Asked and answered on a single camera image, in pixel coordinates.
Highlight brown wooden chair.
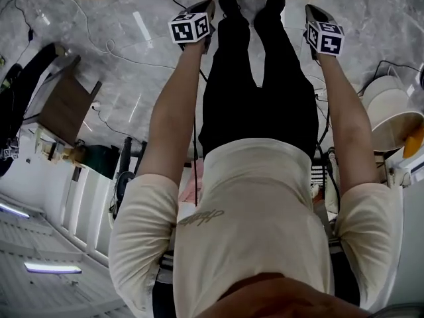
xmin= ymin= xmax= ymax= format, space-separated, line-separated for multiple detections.
xmin=23 ymin=54 xmax=103 ymax=147

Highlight long ceiling light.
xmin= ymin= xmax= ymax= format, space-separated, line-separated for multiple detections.
xmin=23 ymin=261 xmax=83 ymax=276
xmin=0 ymin=202 xmax=31 ymax=219

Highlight white floor cable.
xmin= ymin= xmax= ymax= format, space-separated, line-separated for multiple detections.
xmin=54 ymin=0 xmax=178 ymax=71

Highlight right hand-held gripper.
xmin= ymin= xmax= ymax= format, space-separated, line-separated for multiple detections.
xmin=303 ymin=4 xmax=346 ymax=62

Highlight white cylindrical stool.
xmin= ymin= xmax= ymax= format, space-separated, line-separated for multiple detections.
xmin=361 ymin=74 xmax=424 ymax=152

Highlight dark green bin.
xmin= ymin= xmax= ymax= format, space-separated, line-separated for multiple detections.
xmin=82 ymin=143 xmax=121 ymax=180

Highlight person's cream t-shirt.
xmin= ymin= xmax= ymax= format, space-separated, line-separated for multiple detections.
xmin=108 ymin=137 xmax=404 ymax=318

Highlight person's right forearm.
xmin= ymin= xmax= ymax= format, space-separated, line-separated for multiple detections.
xmin=315 ymin=52 xmax=381 ymax=192

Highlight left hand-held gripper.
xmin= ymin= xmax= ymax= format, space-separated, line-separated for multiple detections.
xmin=168 ymin=0 xmax=217 ymax=55

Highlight person's black trousers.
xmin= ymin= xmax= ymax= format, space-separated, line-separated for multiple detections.
xmin=197 ymin=10 xmax=319 ymax=162

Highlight person's left forearm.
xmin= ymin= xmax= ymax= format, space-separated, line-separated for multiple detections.
xmin=136 ymin=41 xmax=209 ymax=180

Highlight person's black shoe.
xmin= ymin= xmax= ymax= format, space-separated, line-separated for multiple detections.
xmin=264 ymin=0 xmax=286 ymax=15
xmin=217 ymin=0 xmax=243 ymax=19

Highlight black cable by stool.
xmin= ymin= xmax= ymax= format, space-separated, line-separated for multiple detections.
xmin=356 ymin=60 xmax=422 ymax=96

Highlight orange plastic object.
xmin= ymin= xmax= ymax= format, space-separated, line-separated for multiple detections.
xmin=402 ymin=131 xmax=424 ymax=160

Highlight person's black left shoe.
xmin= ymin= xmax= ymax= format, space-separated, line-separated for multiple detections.
xmin=217 ymin=0 xmax=243 ymax=19

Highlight person's black right shoe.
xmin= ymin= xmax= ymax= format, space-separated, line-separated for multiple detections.
xmin=264 ymin=0 xmax=286 ymax=15

